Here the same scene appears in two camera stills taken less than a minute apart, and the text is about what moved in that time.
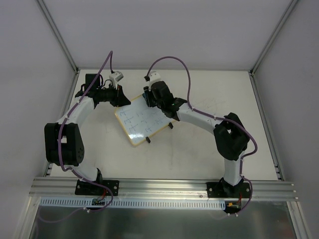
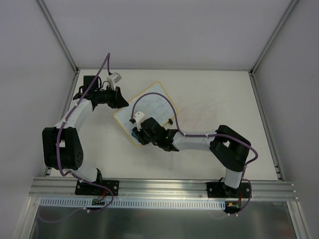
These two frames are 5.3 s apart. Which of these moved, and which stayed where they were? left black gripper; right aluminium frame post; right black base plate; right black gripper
Moved: right black gripper
Stayed: right aluminium frame post; left black gripper; right black base plate
